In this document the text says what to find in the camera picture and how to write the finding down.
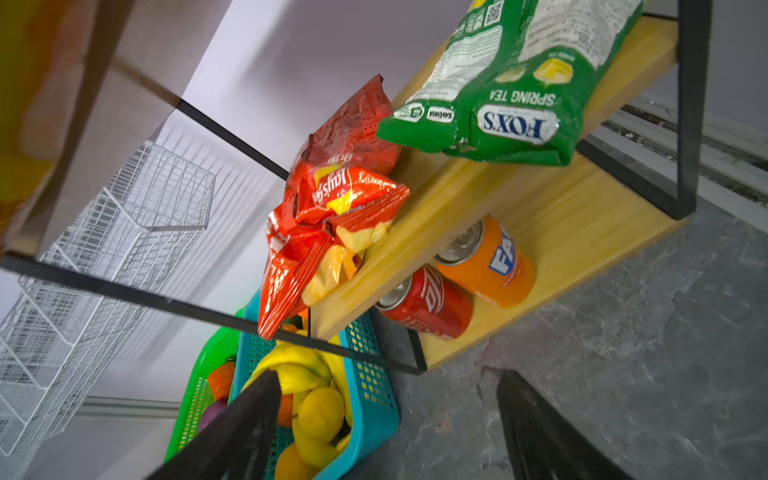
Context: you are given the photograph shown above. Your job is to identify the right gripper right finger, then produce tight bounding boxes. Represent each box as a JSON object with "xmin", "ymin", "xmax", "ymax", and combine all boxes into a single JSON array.
[{"xmin": 496, "ymin": 370, "xmax": 631, "ymax": 480}]

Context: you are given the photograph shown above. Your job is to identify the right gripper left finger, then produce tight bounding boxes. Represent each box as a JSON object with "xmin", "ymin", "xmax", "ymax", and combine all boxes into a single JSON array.
[{"xmin": 149, "ymin": 370, "xmax": 281, "ymax": 479}]

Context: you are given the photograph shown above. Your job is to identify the yellow banana bunch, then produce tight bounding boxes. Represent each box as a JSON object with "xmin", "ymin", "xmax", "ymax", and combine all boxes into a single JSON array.
[{"xmin": 240, "ymin": 342, "xmax": 353, "ymax": 427}]

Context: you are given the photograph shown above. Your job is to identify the red Lays chips bag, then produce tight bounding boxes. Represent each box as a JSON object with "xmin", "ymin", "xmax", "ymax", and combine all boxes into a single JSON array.
[{"xmin": 258, "ymin": 75, "xmax": 410, "ymax": 339}]

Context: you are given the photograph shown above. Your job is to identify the green Fox's candy bag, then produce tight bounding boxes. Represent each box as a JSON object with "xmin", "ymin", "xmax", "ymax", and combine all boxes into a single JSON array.
[{"xmin": 377, "ymin": 0, "xmax": 645, "ymax": 167}]

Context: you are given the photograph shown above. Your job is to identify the green plastic basket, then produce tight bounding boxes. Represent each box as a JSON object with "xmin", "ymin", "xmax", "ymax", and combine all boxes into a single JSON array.
[{"xmin": 165, "ymin": 328, "xmax": 240, "ymax": 461}]

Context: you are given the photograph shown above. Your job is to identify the teal plastic basket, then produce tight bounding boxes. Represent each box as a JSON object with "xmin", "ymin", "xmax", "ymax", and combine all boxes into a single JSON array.
[{"xmin": 229, "ymin": 313, "xmax": 400, "ymax": 479}]

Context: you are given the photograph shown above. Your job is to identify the red cola can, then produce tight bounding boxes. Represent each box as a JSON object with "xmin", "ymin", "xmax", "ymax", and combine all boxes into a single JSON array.
[{"xmin": 375, "ymin": 264, "xmax": 473, "ymax": 340}]

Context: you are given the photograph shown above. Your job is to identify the orange Fanta can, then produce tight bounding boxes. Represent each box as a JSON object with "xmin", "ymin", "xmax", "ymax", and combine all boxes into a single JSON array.
[{"xmin": 434, "ymin": 215, "xmax": 535, "ymax": 308}]

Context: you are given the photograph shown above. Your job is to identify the black wooden shelf rack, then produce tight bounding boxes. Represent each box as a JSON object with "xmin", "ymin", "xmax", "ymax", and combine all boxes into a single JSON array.
[{"xmin": 1, "ymin": 1, "xmax": 690, "ymax": 374}]

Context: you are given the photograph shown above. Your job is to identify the long white wire basket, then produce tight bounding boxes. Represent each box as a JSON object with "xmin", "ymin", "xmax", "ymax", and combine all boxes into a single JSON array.
[{"xmin": 1, "ymin": 143, "xmax": 215, "ymax": 479}]

